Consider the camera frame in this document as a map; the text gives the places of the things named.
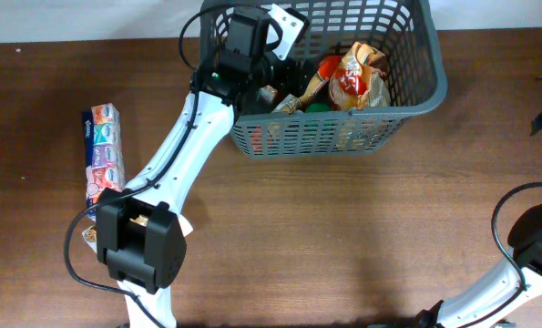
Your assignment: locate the Kleenex tissue multipack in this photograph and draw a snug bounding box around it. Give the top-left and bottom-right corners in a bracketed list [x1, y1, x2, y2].
[81, 103, 126, 207]

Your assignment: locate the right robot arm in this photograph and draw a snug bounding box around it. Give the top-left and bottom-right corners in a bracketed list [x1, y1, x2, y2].
[413, 181, 542, 327]

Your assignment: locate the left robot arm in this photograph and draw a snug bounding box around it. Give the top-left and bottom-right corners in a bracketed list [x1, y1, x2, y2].
[96, 5, 309, 327]

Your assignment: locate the grey plastic basket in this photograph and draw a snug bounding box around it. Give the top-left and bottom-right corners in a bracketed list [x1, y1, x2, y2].
[199, 0, 449, 159]

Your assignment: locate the brown white snack pouch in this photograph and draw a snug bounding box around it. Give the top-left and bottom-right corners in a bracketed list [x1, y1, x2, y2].
[82, 214, 193, 251]

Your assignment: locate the orange crinkled snack bag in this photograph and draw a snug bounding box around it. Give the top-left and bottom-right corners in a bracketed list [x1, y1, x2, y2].
[327, 41, 392, 151]

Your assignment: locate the San Remo spaghetti packet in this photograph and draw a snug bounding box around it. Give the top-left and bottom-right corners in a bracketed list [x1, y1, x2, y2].
[270, 55, 342, 115]

